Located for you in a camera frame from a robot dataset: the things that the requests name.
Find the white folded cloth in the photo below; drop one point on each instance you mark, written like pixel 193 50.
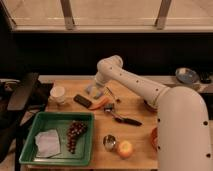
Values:
pixel 48 144

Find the yellow red apple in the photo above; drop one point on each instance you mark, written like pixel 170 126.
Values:
pixel 125 149

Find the dark bowl with banana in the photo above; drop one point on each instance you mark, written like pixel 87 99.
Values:
pixel 149 107

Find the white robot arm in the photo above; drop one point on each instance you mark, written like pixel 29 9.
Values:
pixel 183 130

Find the black handled peeler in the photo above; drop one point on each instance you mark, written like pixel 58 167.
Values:
pixel 110 109

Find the black rectangular block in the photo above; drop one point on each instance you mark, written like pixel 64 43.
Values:
pixel 82 101

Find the black chair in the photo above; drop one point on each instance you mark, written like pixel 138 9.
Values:
pixel 15 110

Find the small metal cup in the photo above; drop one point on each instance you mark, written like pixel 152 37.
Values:
pixel 109 142

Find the green plastic tray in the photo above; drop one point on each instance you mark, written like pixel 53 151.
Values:
pixel 59 139

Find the bunch of dark grapes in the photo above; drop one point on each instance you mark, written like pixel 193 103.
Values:
pixel 75 131

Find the blue sponge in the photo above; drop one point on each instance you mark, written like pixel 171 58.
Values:
pixel 89 91

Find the orange carrot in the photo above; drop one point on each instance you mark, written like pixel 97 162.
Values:
pixel 99 104

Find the orange plastic bowl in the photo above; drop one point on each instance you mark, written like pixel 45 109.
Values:
pixel 153 139

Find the white paper cup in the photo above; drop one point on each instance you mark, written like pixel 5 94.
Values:
pixel 57 94

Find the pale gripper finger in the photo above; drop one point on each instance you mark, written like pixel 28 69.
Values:
pixel 97 91

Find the grey metal plate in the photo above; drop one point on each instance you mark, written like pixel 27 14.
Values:
pixel 186 75

